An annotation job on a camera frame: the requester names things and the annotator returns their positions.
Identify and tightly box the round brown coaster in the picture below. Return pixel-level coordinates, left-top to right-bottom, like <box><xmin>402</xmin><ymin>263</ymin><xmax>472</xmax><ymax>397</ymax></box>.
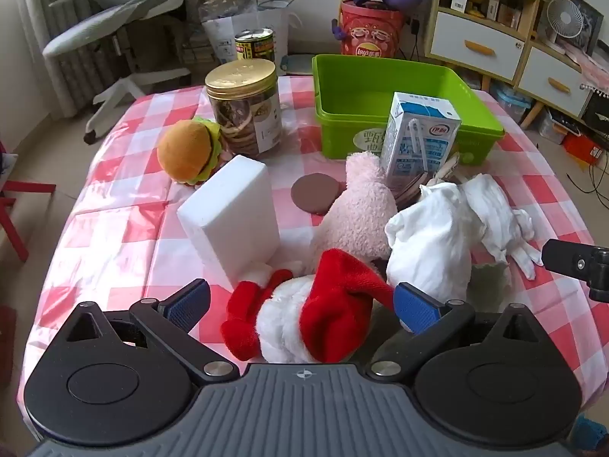
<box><xmin>291</xmin><ymin>174</ymin><xmax>347</xmax><ymax>215</ymax></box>

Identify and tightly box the blue and white milk carton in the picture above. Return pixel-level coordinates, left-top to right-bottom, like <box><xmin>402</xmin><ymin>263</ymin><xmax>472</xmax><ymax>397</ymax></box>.
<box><xmin>379</xmin><ymin>91</ymin><xmax>462</xmax><ymax>189</ymax></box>

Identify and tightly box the teal lidded storage box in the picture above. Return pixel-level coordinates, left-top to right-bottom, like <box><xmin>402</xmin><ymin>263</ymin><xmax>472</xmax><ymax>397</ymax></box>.
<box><xmin>491</xmin><ymin>81</ymin><xmax>534</xmax><ymax>125</ymax></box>

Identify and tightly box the white cloth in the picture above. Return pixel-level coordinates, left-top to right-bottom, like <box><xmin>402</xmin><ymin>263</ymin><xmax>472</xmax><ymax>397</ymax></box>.
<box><xmin>384</xmin><ymin>174</ymin><xmax>515</xmax><ymax>304</ymax></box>

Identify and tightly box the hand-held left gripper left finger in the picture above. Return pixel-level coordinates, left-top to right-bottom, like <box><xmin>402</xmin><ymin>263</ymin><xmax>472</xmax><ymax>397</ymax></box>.
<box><xmin>64</xmin><ymin>280</ymin><xmax>241</xmax><ymax>385</ymax></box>

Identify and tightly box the red and white checkered tablecloth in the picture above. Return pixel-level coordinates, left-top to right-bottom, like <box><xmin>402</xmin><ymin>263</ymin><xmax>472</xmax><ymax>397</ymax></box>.
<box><xmin>16</xmin><ymin>74</ymin><xmax>599</xmax><ymax>417</ymax></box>

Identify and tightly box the hamburger plush toy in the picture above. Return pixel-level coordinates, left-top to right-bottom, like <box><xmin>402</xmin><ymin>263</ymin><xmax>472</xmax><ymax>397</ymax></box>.
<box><xmin>157</xmin><ymin>117</ymin><xmax>225</xmax><ymax>185</ymax></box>

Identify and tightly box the white plastic bag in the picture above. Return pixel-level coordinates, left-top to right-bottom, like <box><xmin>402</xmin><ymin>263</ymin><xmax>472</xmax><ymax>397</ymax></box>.
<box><xmin>199</xmin><ymin>0</ymin><xmax>303</xmax><ymax>65</ymax></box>

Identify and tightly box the clear jar with gold lid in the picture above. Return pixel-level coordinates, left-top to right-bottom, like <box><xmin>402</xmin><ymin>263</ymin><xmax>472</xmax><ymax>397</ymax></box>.
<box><xmin>204</xmin><ymin>58</ymin><xmax>284</xmax><ymax>159</ymax></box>

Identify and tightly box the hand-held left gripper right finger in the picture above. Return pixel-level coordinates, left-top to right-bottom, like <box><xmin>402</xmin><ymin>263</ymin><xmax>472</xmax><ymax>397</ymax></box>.
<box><xmin>368</xmin><ymin>282</ymin><xmax>545</xmax><ymax>385</ymax></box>

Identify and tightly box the pink plush toy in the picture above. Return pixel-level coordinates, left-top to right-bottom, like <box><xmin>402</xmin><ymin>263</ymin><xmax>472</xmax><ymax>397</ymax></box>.
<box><xmin>309</xmin><ymin>151</ymin><xmax>399</xmax><ymax>277</ymax></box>

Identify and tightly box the red chair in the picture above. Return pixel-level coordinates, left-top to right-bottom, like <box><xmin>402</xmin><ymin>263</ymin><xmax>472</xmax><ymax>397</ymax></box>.
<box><xmin>0</xmin><ymin>178</ymin><xmax>57</xmax><ymax>264</ymax></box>

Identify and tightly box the green plastic bin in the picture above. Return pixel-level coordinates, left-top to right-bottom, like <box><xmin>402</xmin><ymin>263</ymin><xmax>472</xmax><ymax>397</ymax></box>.
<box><xmin>311</xmin><ymin>54</ymin><xmax>505</xmax><ymax>160</ymax></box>

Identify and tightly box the white and wood cabinet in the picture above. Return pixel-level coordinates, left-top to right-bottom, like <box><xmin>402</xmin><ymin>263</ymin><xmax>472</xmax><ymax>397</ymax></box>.
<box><xmin>423</xmin><ymin>0</ymin><xmax>596</xmax><ymax>122</ymax></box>

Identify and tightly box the dark picture frame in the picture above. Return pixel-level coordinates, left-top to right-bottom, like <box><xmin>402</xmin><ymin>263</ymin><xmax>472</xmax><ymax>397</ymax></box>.
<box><xmin>561</xmin><ymin>0</ymin><xmax>605</xmax><ymax>56</ymax></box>

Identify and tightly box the small white fan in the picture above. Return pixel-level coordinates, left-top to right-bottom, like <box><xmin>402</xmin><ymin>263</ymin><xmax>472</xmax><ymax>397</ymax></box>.
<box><xmin>544</xmin><ymin>0</ymin><xmax>586</xmax><ymax>49</ymax></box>

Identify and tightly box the white radiator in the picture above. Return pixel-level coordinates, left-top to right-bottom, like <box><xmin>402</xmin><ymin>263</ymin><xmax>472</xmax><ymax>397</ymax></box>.
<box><xmin>18</xmin><ymin>0</ymin><xmax>131</xmax><ymax>117</ymax></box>

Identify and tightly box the white glove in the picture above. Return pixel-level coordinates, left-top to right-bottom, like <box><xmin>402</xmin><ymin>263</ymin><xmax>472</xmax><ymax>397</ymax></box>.
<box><xmin>508</xmin><ymin>208</ymin><xmax>544</xmax><ymax>281</ymax></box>

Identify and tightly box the red printed bucket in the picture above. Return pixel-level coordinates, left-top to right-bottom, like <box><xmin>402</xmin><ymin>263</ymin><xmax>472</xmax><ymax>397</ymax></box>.
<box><xmin>339</xmin><ymin>0</ymin><xmax>407</xmax><ymax>60</ymax></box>

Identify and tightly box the white foam block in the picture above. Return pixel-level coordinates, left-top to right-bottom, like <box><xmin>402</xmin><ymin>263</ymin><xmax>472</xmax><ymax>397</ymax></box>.
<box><xmin>177</xmin><ymin>155</ymin><xmax>281</xmax><ymax>292</ymax></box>

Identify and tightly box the red and white santa hat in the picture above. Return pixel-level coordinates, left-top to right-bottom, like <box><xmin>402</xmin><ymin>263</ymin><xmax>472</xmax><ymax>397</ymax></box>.
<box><xmin>221</xmin><ymin>248</ymin><xmax>395</xmax><ymax>363</ymax></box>

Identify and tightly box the grey office chair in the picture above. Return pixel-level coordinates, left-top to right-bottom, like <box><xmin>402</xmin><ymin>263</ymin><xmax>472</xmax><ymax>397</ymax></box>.
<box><xmin>42</xmin><ymin>0</ymin><xmax>192</xmax><ymax>146</ymax></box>

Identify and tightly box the tin can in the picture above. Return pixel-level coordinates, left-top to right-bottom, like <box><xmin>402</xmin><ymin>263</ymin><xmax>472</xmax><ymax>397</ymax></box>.
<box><xmin>234</xmin><ymin>29</ymin><xmax>277</xmax><ymax>64</ymax></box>

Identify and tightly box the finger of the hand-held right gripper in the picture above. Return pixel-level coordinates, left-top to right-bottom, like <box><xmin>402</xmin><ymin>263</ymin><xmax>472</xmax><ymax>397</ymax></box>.
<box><xmin>541</xmin><ymin>239</ymin><xmax>609</xmax><ymax>302</ymax></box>

